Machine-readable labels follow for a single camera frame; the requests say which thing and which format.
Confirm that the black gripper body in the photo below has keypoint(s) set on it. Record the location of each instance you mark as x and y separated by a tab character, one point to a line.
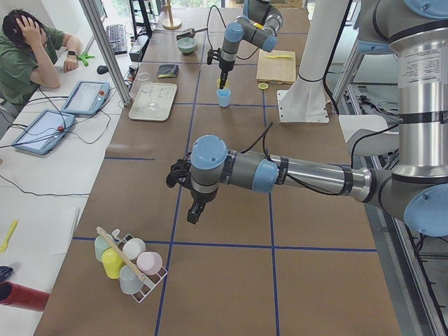
224	67
202	197

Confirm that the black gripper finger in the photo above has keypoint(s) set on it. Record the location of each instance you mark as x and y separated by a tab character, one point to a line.
195	212

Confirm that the yellow lemon half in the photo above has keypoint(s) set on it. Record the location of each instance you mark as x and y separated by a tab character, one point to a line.
226	85

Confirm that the light blue plastic cup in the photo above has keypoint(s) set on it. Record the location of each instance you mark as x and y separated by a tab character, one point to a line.
223	97

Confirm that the pink cup in rack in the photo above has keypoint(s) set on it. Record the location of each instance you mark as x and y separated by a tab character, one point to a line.
149	262

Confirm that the white cup in rack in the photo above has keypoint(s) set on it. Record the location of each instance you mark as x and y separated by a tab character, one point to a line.
134	248

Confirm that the grey-blue cup in rack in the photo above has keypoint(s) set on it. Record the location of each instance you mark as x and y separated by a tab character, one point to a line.
129	282

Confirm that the yellow cup in rack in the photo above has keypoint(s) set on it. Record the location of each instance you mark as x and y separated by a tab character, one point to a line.
112	263

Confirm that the green cup in rack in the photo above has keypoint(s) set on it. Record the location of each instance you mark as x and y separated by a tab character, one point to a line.
100	245

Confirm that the green bowl of ice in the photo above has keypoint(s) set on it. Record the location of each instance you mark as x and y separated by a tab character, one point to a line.
186	45

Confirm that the steel ice scoop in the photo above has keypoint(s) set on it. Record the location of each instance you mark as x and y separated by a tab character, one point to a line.
190	33

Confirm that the yellow plastic knife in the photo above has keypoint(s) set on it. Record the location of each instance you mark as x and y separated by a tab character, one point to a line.
274	57

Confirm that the bamboo cutting board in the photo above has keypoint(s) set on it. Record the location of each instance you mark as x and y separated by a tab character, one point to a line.
281	71

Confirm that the grey folded cloth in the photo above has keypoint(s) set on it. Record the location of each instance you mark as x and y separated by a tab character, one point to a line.
168	71

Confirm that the cream bear serving tray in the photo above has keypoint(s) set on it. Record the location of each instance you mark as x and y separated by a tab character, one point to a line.
163	94

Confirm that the clear wine glass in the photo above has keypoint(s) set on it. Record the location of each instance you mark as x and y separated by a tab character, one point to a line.
146	88

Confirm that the black keyboard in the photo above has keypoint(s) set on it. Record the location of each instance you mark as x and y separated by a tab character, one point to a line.
117	38

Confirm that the black computer mouse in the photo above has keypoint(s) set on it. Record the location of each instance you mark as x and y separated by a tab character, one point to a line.
102	69

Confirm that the far teach pendant tablet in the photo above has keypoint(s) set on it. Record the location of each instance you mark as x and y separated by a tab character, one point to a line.
86	98

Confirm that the teach pendant tablet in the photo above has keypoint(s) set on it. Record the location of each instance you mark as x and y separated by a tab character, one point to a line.
86	98
45	132

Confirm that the green clamp tool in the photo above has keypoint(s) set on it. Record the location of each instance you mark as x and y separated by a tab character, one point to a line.
84	57

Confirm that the near teach pendant tablet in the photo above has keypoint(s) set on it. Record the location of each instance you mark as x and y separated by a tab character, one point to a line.
45	132

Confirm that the yellow plastic spatula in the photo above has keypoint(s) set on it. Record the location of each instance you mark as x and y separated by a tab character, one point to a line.
5	242

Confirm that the seated person green shirt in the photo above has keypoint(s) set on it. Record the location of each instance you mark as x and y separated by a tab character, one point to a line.
28	56

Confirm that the red cylinder bottle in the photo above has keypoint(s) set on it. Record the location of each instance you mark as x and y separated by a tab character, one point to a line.
16	295

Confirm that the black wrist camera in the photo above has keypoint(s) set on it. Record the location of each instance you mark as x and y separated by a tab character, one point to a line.
179	174
213	54

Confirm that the white wire cup rack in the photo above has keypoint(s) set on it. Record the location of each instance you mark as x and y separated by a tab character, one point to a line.
152	281

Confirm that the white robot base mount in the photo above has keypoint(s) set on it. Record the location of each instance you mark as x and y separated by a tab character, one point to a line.
305	101

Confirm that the wooden rack handle rod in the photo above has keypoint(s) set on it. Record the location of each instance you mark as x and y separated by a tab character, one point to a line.
100	231

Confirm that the aluminium frame post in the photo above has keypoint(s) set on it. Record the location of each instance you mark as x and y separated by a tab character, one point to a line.
93	18

